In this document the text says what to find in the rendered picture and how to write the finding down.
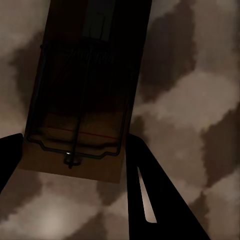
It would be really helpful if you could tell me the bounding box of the mousetrap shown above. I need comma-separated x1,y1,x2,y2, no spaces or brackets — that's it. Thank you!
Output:
18,0,152,184

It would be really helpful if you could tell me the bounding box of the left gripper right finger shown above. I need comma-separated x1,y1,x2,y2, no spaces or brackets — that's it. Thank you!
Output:
125,132,211,240

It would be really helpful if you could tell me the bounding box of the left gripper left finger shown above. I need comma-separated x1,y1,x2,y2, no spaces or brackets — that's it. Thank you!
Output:
0,133,24,193

